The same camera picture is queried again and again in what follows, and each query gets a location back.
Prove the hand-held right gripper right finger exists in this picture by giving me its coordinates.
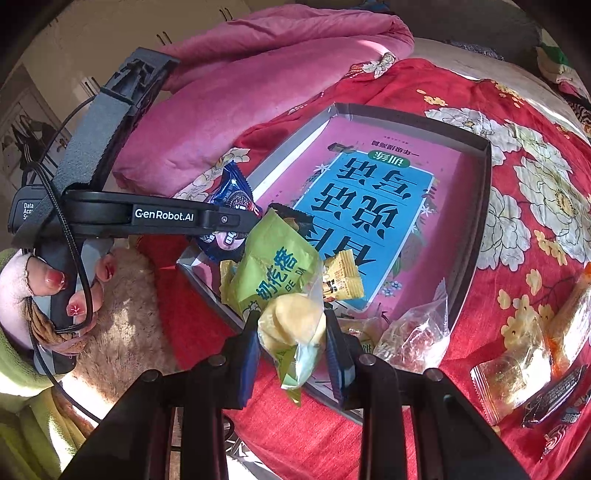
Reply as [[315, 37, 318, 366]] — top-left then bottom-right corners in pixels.
[[323, 309, 532, 480]]

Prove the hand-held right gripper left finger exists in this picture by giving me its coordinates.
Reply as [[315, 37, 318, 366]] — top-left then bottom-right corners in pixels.
[[60, 311, 264, 480]]

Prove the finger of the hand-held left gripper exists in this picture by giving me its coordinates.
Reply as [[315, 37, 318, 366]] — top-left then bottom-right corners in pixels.
[[200, 208, 267, 241]]

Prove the blue cookie packet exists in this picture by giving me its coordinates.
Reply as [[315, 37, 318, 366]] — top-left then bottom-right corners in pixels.
[[198, 161, 264, 264]]

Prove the green pea snack packet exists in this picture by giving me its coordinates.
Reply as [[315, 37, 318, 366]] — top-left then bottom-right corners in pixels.
[[268, 202, 319, 236]]

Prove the clear yellow wafer packet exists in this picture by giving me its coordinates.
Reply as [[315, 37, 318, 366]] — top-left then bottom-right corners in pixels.
[[256, 276, 327, 408]]

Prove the yellow long snack packet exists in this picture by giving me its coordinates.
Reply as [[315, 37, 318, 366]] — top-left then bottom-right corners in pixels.
[[219, 251, 366, 305]]

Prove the clear crinkled snack packet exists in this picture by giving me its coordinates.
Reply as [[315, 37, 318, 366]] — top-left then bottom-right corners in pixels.
[[374, 277, 451, 374]]

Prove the clear golden pastry packet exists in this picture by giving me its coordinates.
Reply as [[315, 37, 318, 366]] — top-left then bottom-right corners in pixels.
[[470, 316, 552, 425]]

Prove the shallow grey cardboard box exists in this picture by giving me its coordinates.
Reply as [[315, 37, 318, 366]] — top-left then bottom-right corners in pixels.
[[175, 102, 492, 425]]

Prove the brown chocolate bar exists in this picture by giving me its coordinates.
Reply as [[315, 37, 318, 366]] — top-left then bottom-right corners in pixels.
[[522, 364, 583, 428]]

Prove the red long snack packet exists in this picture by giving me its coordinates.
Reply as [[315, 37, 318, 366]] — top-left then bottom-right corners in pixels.
[[540, 418, 578, 462]]

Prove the orange cracker packet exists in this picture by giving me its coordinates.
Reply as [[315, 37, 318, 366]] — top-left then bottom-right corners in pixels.
[[545, 263, 591, 374]]

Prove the person's left forearm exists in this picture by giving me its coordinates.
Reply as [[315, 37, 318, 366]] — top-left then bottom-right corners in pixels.
[[0, 318, 100, 480]]

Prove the person's left hand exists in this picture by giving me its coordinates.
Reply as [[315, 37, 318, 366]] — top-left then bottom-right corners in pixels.
[[0, 247, 117, 343]]

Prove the hanging black striped jacket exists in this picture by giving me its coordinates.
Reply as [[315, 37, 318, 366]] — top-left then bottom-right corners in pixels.
[[0, 120, 65, 195]]

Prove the white wardrobe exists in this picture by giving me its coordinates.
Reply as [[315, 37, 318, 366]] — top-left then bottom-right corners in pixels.
[[23, 0, 259, 97]]

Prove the red floral blanket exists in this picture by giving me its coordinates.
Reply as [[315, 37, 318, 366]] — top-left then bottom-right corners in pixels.
[[139, 58, 591, 480]]

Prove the pink quilt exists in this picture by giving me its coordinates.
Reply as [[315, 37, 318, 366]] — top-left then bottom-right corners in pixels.
[[113, 4, 416, 195]]

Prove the pink children's book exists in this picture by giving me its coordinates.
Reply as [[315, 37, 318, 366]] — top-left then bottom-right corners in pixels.
[[252, 115, 467, 319]]

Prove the beige bed sheet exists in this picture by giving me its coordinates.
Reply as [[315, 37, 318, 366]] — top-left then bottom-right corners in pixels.
[[409, 37, 591, 139]]

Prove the dark patterned cloth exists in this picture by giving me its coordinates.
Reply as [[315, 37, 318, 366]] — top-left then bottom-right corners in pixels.
[[445, 39, 504, 58]]

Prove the grey headboard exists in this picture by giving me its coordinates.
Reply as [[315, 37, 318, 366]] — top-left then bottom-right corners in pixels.
[[388, 0, 546, 51]]

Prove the pile of folded clothes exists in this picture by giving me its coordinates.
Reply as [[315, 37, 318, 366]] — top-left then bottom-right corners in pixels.
[[536, 41, 591, 139]]

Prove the black cable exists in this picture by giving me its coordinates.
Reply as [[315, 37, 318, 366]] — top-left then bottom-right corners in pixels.
[[25, 95, 102, 425]]

